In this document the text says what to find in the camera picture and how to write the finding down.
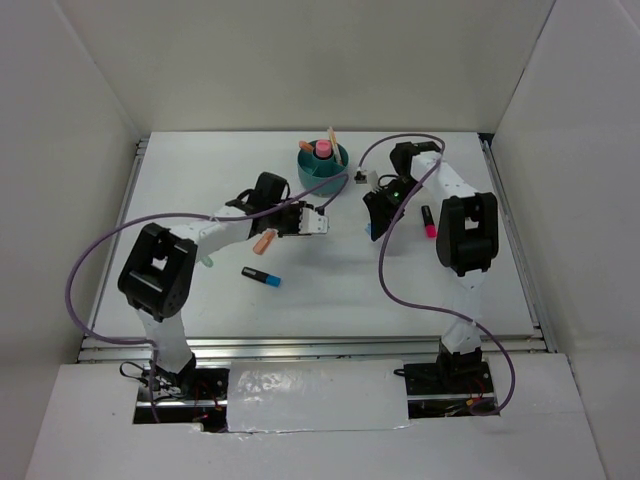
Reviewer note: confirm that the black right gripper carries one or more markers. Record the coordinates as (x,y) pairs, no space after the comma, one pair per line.
(381,213)

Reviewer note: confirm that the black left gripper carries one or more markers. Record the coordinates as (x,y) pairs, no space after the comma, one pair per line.
(296,207)

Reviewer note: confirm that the thin orange pen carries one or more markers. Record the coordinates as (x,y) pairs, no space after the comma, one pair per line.
(337,153)

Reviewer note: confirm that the grey orange highlighter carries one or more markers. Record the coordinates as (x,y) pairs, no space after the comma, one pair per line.
(305,146)

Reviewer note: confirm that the pink capped marker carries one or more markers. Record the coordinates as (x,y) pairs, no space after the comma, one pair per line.
(323,149)

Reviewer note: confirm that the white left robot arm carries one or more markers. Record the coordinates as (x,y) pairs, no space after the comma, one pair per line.
(157,275)

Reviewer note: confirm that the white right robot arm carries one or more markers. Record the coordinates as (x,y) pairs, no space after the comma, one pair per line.
(467,241)

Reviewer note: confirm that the black pink highlighter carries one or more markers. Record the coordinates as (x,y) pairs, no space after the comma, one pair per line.
(428,221)

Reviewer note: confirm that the teal round organizer container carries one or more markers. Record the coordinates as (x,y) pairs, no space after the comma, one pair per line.
(313,170)

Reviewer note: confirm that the black blue highlighter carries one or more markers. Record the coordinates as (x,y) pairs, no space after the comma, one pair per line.
(261,277)

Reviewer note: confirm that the green highlighter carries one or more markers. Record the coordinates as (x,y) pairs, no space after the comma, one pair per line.
(207,261)

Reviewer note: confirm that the white foil cover plate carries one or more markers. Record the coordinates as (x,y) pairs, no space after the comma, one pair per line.
(341,395)

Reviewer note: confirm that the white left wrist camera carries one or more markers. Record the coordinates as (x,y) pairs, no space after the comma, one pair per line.
(312,222)

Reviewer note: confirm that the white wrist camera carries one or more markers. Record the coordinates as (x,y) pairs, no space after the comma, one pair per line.
(370,178)
(312,222)

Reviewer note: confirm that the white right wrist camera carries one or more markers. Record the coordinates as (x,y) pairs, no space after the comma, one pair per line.
(370,178)

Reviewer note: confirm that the aluminium rail frame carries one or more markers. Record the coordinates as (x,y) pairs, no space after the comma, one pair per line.
(329,303)

